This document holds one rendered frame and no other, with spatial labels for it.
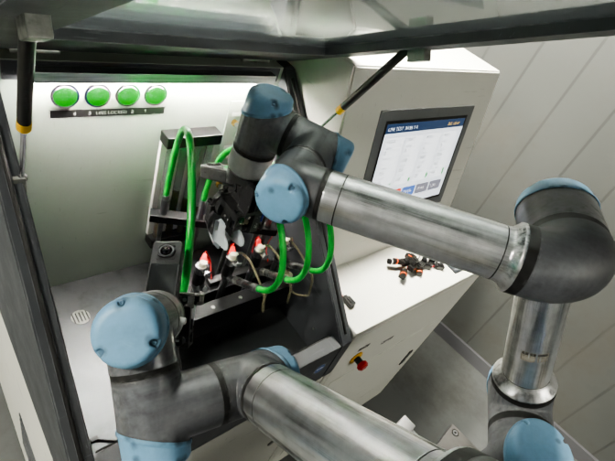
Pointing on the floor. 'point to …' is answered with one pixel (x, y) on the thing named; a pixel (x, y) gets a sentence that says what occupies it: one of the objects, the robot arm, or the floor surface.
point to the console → (313, 79)
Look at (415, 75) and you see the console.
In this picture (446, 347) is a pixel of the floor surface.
